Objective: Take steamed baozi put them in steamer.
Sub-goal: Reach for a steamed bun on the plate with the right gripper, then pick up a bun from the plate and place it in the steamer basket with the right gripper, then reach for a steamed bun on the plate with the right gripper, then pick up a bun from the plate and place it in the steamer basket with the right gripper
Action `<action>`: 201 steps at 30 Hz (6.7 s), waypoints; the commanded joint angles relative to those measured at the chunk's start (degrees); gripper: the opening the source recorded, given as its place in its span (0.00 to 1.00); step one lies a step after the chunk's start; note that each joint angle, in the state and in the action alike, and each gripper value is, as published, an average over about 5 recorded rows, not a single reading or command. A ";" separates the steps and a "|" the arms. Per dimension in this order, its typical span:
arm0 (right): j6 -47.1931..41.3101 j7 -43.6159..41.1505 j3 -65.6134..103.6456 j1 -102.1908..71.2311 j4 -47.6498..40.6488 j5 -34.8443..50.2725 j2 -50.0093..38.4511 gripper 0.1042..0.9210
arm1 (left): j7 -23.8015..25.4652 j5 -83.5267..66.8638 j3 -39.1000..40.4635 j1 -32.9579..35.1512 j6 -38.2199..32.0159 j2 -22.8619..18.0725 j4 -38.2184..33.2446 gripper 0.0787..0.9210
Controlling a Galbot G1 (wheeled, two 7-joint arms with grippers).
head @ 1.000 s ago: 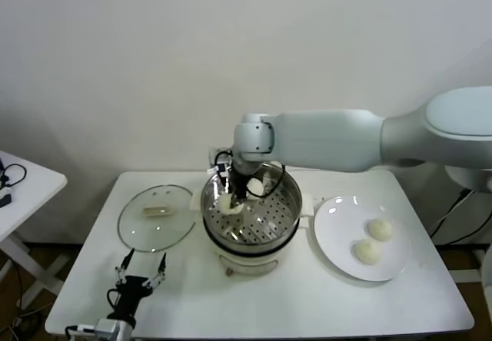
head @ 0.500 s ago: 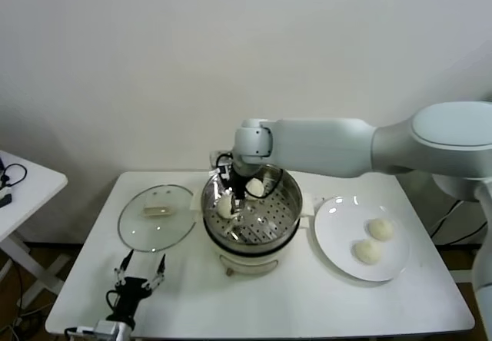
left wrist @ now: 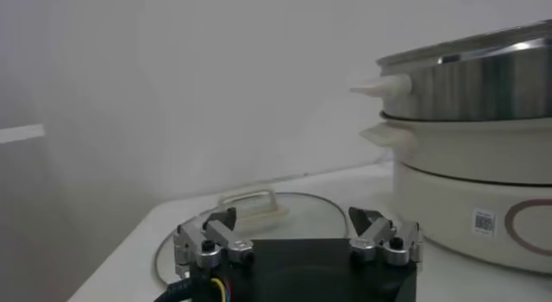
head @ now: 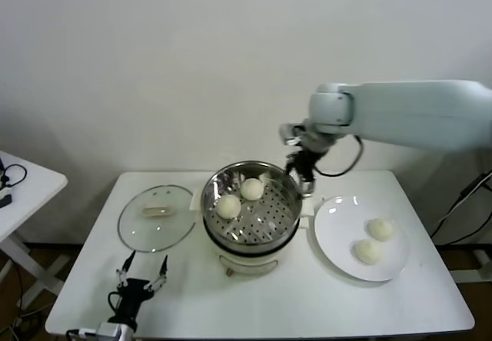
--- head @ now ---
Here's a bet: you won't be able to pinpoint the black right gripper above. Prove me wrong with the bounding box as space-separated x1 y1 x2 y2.
283 145 322 198

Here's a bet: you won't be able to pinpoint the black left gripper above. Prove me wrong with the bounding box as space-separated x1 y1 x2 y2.
108 250 170 325

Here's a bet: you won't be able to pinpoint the white steamed baozi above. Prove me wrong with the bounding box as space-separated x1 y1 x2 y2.
352 239 384 265
240 177 265 201
366 218 396 242
216 195 242 220

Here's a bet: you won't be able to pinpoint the stainless steel steamer basket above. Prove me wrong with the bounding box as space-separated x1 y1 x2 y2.
200 160 305 244

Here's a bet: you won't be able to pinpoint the round glass pot lid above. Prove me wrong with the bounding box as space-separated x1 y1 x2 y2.
117 185 198 253

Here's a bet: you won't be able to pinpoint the white round plate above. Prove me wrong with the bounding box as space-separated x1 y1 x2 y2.
313 195 411 283

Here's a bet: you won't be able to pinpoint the cream electric cooking pot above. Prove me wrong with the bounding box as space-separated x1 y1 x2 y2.
189 188 311 278

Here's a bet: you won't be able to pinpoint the white folding side table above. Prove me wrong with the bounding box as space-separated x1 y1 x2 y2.
0 150 69 310

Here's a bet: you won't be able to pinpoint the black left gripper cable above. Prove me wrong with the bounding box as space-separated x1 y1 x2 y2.
107 290 125 317

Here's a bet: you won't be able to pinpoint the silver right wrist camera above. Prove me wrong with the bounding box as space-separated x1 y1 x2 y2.
278 123 307 147

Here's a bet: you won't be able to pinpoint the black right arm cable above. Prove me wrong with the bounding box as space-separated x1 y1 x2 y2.
314 134 364 177

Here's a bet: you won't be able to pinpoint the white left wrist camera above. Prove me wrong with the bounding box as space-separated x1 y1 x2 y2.
78 320 135 340

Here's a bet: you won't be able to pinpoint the thin floor cables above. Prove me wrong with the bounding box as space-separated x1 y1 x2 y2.
13 266 53 333

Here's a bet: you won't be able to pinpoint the thin black looped cable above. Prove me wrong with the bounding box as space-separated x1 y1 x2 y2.
0 164 28 189

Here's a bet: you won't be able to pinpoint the black floor power cables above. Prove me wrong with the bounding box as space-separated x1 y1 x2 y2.
429 170 492 247

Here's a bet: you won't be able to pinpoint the white table base frame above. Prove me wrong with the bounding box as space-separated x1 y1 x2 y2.
450 248 492 283

